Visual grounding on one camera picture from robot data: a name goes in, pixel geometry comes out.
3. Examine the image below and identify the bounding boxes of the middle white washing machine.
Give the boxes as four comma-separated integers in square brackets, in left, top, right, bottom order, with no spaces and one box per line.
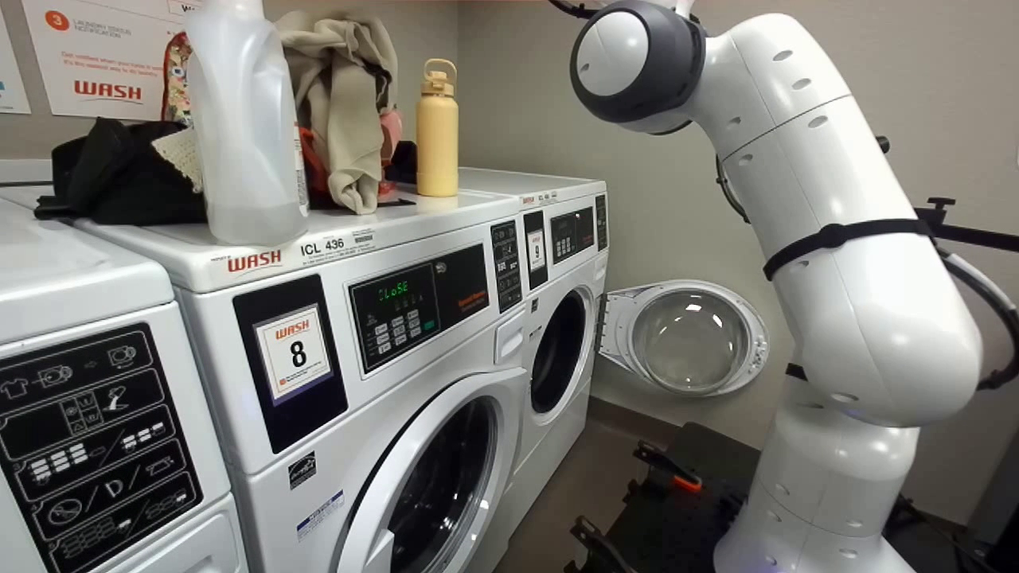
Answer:
[92,196,521,573]

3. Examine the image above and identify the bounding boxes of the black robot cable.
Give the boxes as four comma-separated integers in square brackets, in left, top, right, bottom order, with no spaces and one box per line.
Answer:
[713,130,1019,395]

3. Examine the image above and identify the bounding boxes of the left white washing machine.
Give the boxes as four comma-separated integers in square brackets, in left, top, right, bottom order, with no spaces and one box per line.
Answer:
[418,166,609,532]

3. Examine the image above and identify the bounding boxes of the white washing machine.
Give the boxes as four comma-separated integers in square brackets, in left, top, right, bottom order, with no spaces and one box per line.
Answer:
[0,199,247,573]
[92,196,521,573]
[418,166,609,532]

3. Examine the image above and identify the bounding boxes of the wall instruction poster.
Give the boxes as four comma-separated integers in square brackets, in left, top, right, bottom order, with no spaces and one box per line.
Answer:
[18,0,194,121]

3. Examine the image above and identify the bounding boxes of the black clothing pile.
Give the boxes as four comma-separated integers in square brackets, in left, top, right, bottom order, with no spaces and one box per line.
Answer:
[34,117,208,226]

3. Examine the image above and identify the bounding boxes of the right white washing machine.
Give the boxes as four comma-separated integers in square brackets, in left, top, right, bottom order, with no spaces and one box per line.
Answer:
[0,199,247,573]

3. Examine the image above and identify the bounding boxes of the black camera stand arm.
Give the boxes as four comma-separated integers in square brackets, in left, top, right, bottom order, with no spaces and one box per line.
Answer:
[871,133,1019,259]

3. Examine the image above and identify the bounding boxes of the beige sweatshirt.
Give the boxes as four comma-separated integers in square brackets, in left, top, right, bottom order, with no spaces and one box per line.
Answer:
[276,9,404,221]

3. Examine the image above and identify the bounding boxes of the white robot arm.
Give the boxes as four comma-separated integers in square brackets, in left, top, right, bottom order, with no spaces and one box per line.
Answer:
[571,0,981,573]

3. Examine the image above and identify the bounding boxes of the white detergent bottle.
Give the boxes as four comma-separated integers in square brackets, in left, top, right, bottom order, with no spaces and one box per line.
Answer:
[185,0,309,246]

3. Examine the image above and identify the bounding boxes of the yellow water bottle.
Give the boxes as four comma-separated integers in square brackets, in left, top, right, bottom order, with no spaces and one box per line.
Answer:
[418,59,459,199]

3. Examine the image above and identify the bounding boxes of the black orange clamp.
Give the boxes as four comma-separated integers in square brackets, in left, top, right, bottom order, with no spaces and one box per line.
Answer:
[634,444,704,497]

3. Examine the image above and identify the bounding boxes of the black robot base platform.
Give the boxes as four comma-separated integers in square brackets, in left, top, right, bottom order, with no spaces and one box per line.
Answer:
[562,423,758,573]

